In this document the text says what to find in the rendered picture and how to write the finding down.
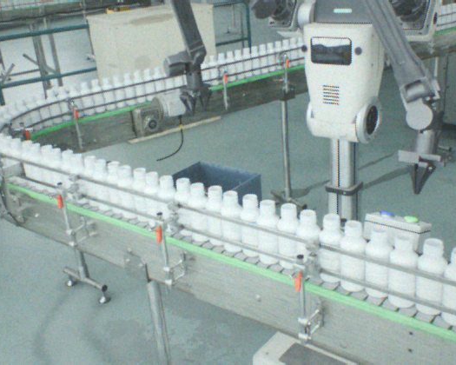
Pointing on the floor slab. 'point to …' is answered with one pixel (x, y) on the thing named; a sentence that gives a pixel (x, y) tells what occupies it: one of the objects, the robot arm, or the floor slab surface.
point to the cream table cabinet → (145, 43)
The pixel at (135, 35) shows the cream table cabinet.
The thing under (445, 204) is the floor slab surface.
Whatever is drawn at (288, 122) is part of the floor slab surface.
